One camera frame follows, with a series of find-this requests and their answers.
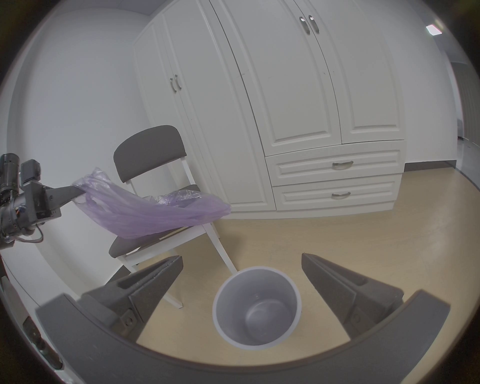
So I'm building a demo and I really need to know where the white chair with grey seat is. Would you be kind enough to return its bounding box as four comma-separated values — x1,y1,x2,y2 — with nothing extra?
109,125,239,310

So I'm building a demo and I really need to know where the purple plastic bag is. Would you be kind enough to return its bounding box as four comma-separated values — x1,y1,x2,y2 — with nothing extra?
71,167,232,241

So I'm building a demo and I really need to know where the white trash bin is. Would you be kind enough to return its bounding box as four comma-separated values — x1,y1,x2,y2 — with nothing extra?
212,266,302,351

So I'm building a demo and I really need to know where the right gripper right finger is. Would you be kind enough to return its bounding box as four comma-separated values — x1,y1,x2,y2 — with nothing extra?
302,253,405,342

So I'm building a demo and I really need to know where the white wardrobe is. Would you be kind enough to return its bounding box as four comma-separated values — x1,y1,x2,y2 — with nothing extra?
133,0,407,222

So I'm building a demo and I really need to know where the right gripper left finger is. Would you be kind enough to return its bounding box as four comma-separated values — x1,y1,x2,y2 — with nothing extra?
80,256,184,341

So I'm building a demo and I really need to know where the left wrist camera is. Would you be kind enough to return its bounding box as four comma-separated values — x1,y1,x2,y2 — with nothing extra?
20,159,41,188

